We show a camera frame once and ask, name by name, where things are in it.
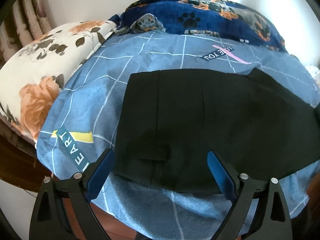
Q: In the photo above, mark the white floral pillow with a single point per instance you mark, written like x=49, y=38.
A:
x=37, y=75

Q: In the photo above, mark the beige patterned curtain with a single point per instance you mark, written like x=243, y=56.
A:
x=25, y=15

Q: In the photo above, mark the white patterned cloth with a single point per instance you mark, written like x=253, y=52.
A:
x=313, y=73

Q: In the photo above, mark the black pants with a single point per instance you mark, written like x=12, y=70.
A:
x=200, y=120

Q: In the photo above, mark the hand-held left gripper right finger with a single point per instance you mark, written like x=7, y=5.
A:
x=220, y=173

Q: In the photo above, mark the navy dog print blanket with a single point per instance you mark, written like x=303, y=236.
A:
x=205, y=12

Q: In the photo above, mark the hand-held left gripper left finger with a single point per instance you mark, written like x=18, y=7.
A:
x=98, y=172

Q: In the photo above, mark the blue grid bed sheet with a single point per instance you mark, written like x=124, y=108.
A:
x=100, y=92

